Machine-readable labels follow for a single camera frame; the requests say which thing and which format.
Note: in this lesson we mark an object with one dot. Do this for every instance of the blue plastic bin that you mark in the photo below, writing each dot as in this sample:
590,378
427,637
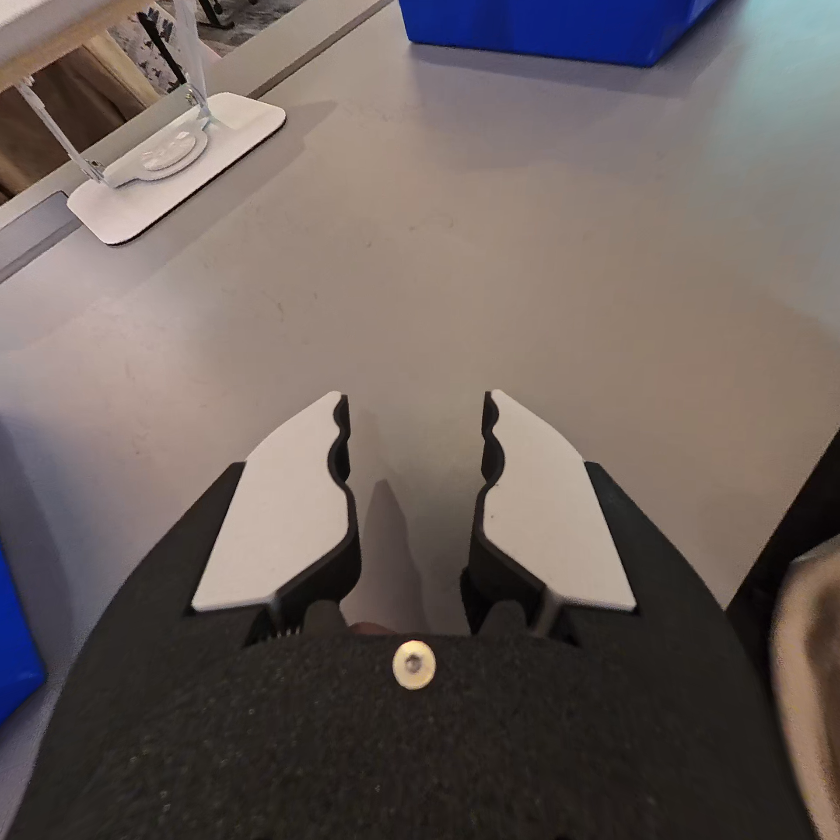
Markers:
16,643
558,26

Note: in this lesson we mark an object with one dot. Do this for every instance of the cardboard box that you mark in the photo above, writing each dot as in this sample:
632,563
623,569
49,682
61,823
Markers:
65,98

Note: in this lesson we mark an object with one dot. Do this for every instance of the black trousers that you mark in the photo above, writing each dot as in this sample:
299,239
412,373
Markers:
787,525

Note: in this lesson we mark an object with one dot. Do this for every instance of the wooden document stand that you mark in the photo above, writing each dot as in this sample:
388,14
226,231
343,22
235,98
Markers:
229,144

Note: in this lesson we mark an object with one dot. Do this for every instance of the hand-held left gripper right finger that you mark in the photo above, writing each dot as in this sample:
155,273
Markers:
558,525

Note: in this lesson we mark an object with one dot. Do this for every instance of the laminated picture sheet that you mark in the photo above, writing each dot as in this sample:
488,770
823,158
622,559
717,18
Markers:
157,46

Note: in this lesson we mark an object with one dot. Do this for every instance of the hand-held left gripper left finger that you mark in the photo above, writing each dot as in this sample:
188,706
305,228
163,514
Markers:
275,525

